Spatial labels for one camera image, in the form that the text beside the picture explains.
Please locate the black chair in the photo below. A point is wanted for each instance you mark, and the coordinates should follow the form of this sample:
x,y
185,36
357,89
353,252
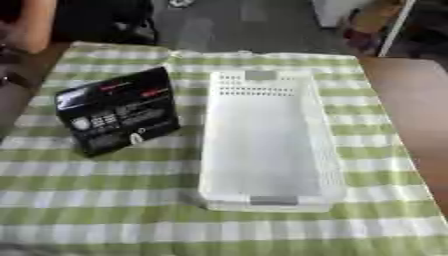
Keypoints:
x,y
105,20

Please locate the white cabinet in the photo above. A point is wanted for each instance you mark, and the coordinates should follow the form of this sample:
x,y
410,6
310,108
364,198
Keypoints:
x,y
335,11

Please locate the black printed carton box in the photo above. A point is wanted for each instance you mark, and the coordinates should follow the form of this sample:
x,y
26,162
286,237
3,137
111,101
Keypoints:
x,y
116,111

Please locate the brown and purple bag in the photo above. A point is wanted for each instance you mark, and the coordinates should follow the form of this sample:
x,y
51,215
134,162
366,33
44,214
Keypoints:
x,y
367,30

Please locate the white perforated plastic basket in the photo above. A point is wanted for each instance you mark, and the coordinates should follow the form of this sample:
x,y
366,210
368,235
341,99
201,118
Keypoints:
x,y
262,140

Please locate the white slanted pole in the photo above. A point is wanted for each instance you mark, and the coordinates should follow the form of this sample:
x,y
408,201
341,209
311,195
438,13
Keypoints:
x,y
396,28

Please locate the person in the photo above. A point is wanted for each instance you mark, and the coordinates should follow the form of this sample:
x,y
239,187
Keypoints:
x,y
29,26

